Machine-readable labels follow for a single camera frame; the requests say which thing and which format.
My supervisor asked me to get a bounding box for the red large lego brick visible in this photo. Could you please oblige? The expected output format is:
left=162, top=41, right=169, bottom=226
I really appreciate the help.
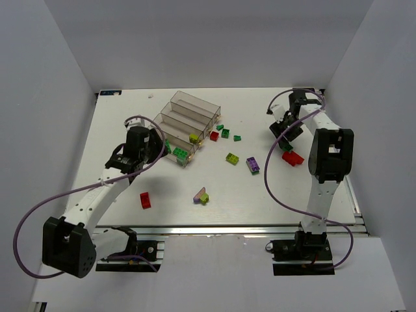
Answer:
left=282, top=151, right=305, bottom=166

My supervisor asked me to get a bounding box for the red lego brick front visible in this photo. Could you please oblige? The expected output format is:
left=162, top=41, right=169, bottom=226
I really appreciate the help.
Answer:
left=140, top=192, right=151, bottom=209

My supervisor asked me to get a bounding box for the green square lego upside-down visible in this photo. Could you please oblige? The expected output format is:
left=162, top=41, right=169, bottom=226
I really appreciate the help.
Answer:
left=221, top=129, right=229, bottom=138

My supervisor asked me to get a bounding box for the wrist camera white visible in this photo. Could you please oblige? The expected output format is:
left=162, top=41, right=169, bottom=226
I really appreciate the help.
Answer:
left=123, top=116, right=146, bottom=129
left=266, top=105, right=287, bottom=123

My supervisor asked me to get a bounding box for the green and lime lego stack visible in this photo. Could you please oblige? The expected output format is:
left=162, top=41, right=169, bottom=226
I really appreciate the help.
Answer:
left=188, top=133, right=200, bottom=144

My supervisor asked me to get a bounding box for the purple and lime lego stack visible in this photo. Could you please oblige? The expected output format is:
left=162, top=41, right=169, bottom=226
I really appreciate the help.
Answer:
left=192, top=187, right=209, bottom=205

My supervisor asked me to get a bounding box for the clear container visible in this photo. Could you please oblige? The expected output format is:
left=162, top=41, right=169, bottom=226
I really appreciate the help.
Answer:
left=161, top=100, right=213, bottom=138
left=170, top=91, right=221, bottom=127
left=146, top=123, right=196, bottom=167
left=153, top=113, right=203, bottom=154

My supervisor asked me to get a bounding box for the lime square lego brick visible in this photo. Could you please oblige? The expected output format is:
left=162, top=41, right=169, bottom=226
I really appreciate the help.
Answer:
left=226, top=153, right=239, bottom=165

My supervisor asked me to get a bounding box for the red square lego brick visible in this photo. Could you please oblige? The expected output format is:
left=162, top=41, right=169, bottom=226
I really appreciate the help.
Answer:
left=209, top=131, right=219, bottom=142

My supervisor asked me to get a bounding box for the green long lego brick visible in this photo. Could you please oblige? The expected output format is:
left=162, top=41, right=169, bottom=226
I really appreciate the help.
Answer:
left=172, top=148, right=188, bottom=159

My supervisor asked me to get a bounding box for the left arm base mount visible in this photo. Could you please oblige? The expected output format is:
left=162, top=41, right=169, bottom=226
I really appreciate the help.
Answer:
left=92, top=227, right=164, bottom=273

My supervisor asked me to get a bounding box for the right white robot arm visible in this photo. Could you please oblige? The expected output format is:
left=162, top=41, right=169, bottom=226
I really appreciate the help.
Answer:
left=266, top=88, right=354, bottom=252

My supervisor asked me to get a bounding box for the blue label left corner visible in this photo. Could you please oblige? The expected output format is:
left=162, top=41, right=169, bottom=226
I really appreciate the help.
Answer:
left=99, top=90, right=122, bottom=96

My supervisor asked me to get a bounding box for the green square lego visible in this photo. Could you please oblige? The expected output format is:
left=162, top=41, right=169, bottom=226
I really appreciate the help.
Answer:
left=165, top=140, right=172, bottom=153

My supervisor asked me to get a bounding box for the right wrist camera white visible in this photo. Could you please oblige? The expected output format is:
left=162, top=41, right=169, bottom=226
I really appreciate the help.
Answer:
left=266, top=105, right=287, bottom=123

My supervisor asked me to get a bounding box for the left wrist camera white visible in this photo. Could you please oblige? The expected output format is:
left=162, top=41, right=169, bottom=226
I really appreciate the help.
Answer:
left=123, top=116, right=146, bottom=129

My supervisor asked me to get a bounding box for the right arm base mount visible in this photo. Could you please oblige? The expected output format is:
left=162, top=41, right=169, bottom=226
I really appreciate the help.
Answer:
left=265, top=239, right=335, bottom=276

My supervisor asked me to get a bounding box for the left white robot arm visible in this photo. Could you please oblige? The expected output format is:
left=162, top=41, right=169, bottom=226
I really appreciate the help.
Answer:
left=42, top=125, right=166, bottom=278

